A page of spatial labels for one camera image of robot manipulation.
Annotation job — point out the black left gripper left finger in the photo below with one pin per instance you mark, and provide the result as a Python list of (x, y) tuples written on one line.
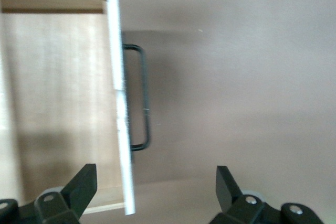
[(76, 190)]

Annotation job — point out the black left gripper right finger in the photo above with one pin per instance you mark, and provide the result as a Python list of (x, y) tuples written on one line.
[(227, 192)]

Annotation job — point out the brown table cloth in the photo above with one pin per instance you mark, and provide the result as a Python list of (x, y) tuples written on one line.
[(236, 77)]

